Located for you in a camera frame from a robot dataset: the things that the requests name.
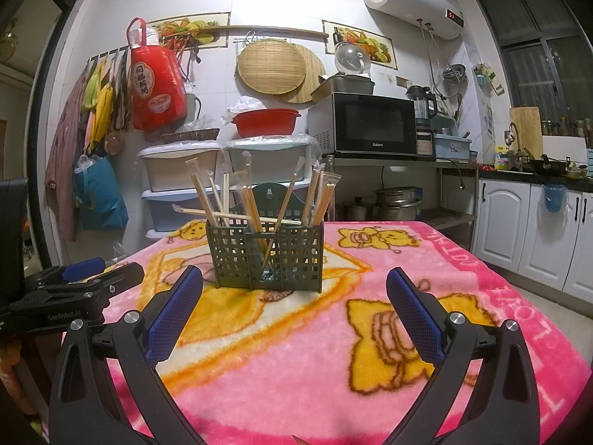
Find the wooden pole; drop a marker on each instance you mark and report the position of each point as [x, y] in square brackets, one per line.
[278, 29]

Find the white kitchen cabinets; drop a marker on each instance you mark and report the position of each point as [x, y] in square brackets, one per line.
[505, 222]

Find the black blender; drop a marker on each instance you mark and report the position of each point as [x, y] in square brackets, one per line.
[421, 104]

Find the red plastic basin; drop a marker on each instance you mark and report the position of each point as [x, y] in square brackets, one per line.
[266, 123]

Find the steel tray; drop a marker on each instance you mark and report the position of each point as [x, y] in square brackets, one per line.
[345, 85]

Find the group of chopsticks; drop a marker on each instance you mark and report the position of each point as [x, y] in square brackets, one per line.
[250, 206]

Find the kitchen faucet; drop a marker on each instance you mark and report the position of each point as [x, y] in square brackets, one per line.
[513, 127]

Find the glass pot lid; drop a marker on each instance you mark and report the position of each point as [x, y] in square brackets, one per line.
[353, 58]

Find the yellow hanging cloths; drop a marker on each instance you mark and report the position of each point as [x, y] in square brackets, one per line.
[102, 106]

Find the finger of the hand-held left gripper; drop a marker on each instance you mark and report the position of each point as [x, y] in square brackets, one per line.
[120, 276]
[83, 269]

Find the wooden cutting board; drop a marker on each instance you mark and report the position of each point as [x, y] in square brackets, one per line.
[528, 130]

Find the black wok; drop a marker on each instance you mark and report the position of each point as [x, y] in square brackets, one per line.
[549, 165]

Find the red printed bag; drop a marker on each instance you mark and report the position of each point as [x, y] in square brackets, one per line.
[155, 88]

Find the green plastic utensil holder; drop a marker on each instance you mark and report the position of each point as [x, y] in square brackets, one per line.
[296, 255]

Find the white water heater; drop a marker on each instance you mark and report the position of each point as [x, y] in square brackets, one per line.
[407, 0]

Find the small blue hanging bin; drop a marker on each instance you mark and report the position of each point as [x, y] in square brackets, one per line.
[555, 199]

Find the plastic drawer tower green bin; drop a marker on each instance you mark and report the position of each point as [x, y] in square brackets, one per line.
[278, 162]

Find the stacked plastic storage drawers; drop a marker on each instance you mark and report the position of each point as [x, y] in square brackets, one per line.
[171, 167]

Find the black microwave oven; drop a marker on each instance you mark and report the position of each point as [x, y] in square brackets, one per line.
[375, 123]

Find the blue hanging bag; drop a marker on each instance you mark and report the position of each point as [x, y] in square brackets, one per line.
[104, 199]

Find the dark framed window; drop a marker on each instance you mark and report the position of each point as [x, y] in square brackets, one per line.
[532, 74]

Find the hanging metal pot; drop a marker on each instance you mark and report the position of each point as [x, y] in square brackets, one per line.
[454, 73]

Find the round light bamboo tray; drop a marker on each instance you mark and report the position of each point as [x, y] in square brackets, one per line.
[271, 67]

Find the small steel pot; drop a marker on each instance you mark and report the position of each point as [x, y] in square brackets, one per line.
[356, 208]

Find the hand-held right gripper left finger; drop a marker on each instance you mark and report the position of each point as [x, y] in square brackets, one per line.
[173, 315]

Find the fruit wall poster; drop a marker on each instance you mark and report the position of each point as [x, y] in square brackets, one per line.
[375, 44]
[204, 25]

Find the steel kitchen rack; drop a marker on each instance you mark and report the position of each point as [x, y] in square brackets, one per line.
[454, 218]

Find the white plastic bags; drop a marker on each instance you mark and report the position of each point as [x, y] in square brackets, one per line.
[243, 104]

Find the large steel pot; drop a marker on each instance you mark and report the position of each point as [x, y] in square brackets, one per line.
[396, 201]

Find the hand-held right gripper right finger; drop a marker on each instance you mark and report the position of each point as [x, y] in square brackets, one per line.
[414, 315]

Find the light blue box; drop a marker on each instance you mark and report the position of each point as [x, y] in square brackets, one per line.
[451, 146]

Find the pink printed blanket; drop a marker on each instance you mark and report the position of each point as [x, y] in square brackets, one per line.
[324, 357]

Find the black kitchen countertop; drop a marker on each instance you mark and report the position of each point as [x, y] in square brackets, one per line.
[509, 175]

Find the round dark bamboo mat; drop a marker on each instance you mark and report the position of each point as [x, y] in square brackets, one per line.
[315, 69]

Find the wicker basket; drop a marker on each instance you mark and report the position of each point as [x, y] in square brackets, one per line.
[190, 135]

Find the pink hanging garment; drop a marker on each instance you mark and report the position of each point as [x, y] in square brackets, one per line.
[65, 162]

